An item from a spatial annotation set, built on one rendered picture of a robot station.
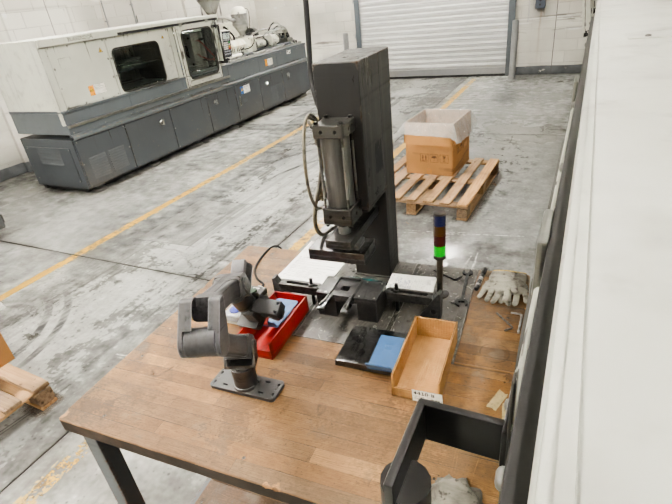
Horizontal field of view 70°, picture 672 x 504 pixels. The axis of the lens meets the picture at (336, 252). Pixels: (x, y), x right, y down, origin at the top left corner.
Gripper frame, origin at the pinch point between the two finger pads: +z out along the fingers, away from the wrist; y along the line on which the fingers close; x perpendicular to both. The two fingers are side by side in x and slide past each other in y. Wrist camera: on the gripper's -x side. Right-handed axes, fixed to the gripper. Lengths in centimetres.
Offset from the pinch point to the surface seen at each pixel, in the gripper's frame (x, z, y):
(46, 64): 411, 102, 267
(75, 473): 111, 77, -61
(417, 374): -47.1, 2.9, -5.7
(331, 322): -15.9, 11.6, 7.7
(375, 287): -27.7, 9.1, 20.6
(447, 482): -60, -13, -31
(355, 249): -24.1, -7.0, 24.4
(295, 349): -10.3, 4.2, -5.0
